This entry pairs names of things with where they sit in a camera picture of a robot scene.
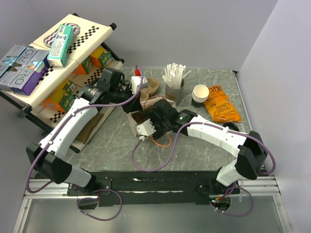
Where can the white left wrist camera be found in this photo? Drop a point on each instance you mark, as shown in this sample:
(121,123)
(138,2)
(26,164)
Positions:
(135,81)

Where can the grey straw holder cup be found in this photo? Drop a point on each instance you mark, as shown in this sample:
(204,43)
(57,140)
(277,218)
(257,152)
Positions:
(175,95)

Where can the brown cardboard cup carrier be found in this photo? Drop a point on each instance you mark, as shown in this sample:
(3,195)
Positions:
(151,89)

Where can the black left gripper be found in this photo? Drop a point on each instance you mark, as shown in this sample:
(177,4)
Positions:
(134,105)

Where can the orange potato chips bag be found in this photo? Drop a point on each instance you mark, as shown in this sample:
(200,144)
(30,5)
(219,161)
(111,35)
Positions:
(219,106)

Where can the orange green box upper right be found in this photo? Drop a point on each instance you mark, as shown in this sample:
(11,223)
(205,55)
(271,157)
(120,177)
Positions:
(101,57)

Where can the silver R+O box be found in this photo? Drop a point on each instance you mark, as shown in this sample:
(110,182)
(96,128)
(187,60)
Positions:
(10,65)

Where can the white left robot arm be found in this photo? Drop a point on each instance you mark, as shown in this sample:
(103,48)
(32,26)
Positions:
(110,90)

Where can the white wrapped straws bundle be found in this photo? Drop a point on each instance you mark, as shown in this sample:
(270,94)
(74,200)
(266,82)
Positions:
(174,75)

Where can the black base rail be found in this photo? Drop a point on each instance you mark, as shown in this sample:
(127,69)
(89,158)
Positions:
(161,187)

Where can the brown paper takeout bag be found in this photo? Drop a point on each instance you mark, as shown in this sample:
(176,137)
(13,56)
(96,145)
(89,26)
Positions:
(139,117)

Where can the orange green box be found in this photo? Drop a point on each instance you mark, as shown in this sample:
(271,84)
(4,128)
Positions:
(85,67)
(101,57)
(61,98)

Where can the teal product box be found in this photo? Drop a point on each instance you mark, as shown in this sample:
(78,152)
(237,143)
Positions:
(57,56)

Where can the stack of paper cups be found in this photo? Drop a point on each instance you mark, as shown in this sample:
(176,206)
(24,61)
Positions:
(200,94)

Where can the orange green box lower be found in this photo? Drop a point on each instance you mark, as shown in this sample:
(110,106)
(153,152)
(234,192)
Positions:
(61,98)

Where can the purple R+O box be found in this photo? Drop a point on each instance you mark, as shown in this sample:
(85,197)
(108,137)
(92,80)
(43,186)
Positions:
(33,72)

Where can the cream tiered display shelf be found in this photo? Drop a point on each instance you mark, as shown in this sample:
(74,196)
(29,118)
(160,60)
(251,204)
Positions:
(91,36)

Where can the purple wavy pouch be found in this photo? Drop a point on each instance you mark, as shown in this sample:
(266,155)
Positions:
(48,40)

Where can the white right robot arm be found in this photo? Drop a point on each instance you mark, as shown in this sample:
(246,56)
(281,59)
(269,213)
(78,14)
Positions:
(247,148)

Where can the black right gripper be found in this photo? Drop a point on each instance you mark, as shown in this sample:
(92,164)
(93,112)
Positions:
(160,132)

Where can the orange green box upper left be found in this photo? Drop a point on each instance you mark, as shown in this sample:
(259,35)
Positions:
(85,67)

